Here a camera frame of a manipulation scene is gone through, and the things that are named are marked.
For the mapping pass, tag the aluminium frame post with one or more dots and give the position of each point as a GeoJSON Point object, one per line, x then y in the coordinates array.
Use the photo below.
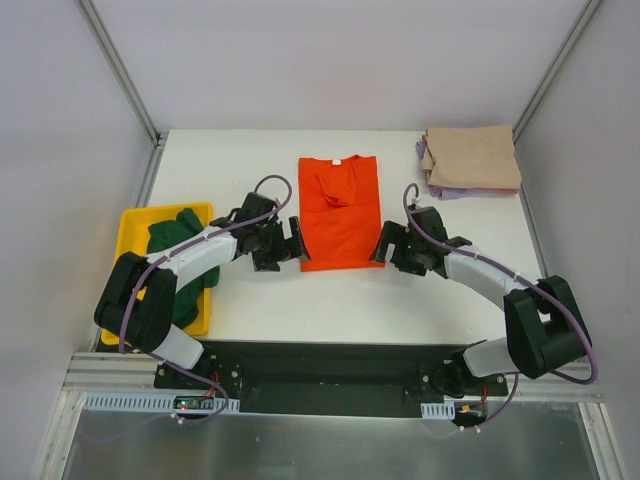
{"type": "Point", "coordinates": [108, 48]}
{"type": "Point", "coordinates": [578, 30]}

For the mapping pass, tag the right aluminium frame post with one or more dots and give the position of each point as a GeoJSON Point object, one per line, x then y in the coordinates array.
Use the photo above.
{"type": "Point", "coordinates": [578, 30]}

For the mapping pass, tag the left aluminium frame post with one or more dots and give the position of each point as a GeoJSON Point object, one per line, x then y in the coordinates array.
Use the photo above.
{"type": "Point", "coordinates": [108, 48]}

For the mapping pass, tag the orange t-shirt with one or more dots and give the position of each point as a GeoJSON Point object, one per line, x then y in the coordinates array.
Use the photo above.
{"type": "Point", "coordinates": [339, 212]}

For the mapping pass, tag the folded pink t-shirt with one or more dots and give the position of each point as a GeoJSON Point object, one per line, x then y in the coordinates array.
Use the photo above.
{"type": "Point", "coordinates": [506, 192]}

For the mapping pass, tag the yellow plastic bin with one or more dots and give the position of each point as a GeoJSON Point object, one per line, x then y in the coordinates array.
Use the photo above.
{"type": "Point", "coordinates": [133, 236]}

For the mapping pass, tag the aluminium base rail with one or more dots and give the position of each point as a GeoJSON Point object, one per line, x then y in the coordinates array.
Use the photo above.
{"type": "Point", "coordinates": [112, 372]}

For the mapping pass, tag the folded lavender t-shirt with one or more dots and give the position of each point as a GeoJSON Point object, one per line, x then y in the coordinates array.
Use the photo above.
{"type": "Point", "coordinates": [442, 193]}

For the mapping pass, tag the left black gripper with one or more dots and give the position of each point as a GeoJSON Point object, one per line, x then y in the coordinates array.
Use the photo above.
{"type": "Point", "coordinates": [281, 245]}

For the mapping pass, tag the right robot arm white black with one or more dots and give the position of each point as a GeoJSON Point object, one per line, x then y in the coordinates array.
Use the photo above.
{"type": "Point", "coordinates": [544, 329]}

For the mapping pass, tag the folded tan t-shirt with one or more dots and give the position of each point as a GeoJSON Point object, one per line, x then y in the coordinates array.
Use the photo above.
{"type": "Point", "coordinates": [481, 158]}

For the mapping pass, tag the right white cable duct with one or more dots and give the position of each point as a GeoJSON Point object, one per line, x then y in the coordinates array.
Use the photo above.
{"type": "Point", "coordinates": [438, 411]}

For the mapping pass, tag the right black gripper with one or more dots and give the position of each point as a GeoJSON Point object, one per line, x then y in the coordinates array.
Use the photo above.
{"type": "Point", "coordinates": [400, 248]}

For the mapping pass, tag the green t-shirt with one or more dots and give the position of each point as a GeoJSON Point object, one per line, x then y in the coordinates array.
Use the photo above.
{"type": "Point", "coordinates": [167, 234]}

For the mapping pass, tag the left white cable duct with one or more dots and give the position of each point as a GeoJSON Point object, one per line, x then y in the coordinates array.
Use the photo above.
{"type": "Point", "coordinates": [159, 403]}

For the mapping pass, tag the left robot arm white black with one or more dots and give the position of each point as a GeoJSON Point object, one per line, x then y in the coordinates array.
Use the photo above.
{"type": "Point", "coordinates": [138, 300]}

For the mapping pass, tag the white cable duct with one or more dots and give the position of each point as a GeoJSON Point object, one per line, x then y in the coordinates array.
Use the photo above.
{"type": "Point", "coordinates": [159, 403]}
{"type": "Point", "coordinates": [438, 411]}

